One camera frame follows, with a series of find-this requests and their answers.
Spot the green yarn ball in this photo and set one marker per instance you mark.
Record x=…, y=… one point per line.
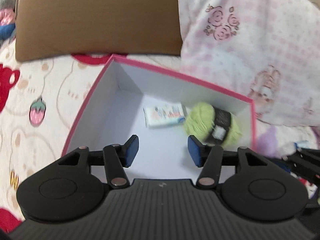
x=197, y=122

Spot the pink checked pillow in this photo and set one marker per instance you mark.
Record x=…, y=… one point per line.
x=262, y=55

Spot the white tissue packet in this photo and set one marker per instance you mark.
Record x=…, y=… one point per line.
x=165, y=116

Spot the brown pillow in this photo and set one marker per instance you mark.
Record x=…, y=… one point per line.
x=100, y=20

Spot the pink cardboard box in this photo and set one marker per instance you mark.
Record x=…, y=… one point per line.
x=112, y=105

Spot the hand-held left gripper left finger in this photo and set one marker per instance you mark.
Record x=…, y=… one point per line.
x=131, y=151

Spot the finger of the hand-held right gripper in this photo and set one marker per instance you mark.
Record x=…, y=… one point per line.
x=307, y=166

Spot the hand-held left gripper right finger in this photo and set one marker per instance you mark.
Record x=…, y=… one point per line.
x=195, y=152

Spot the purple plush toy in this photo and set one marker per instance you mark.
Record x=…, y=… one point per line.
x=272, y=142

